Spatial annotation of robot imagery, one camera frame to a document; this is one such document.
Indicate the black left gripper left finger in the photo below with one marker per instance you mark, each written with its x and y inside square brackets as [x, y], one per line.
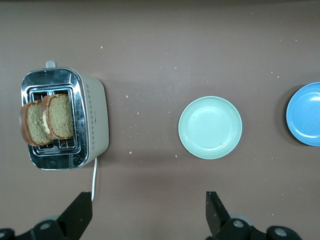
[75, 220]

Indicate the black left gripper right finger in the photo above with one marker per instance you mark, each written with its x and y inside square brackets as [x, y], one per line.
[217, 220]

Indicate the brown bread slice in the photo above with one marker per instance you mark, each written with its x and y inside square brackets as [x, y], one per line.
[33, 125]
[61, 115]

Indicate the light green plate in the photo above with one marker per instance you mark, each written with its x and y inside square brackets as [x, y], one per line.
[210, 127]

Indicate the blue plate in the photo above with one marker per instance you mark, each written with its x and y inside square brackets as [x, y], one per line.
[307, 115]

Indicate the beige chrome toaster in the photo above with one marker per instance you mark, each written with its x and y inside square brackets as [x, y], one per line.
[96, 120]

